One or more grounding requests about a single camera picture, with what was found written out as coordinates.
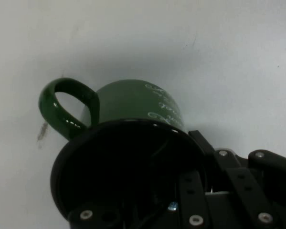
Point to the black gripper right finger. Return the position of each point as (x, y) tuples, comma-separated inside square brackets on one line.
[(252, 186)]

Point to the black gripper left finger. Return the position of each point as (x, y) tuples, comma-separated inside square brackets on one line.
[(191, 200)]

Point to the green mug with white lettering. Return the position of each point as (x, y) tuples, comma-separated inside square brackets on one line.
[(123, 100)]

